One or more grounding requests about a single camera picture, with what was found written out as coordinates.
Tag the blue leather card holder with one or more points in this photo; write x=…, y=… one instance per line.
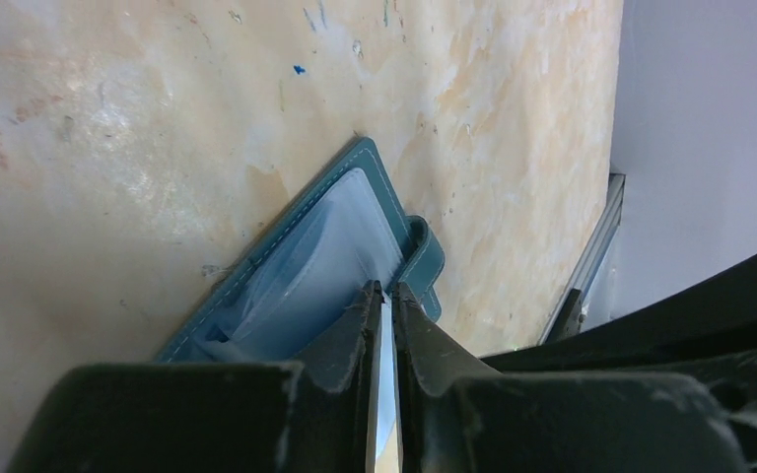
x=346, y=230

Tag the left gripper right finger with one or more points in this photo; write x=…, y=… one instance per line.
x=457, y=414

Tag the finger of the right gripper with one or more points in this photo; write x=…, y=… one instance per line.
x=708, y=331

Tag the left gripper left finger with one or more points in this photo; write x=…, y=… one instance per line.
x=314, y=413

